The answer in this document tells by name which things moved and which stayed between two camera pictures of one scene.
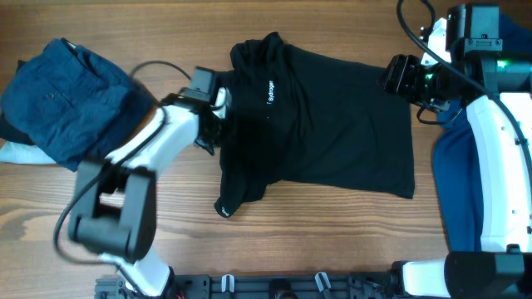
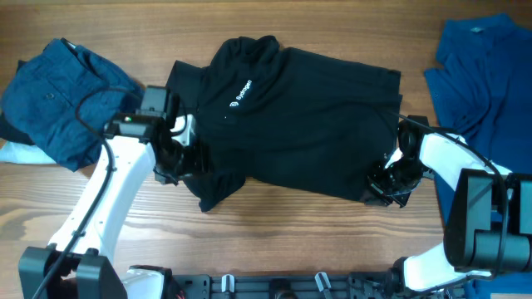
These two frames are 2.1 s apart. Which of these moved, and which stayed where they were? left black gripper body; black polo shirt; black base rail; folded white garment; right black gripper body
Moved: black polo shirt; right black gripper body; left black gripper body
Stayed: folded white garment; black base rail
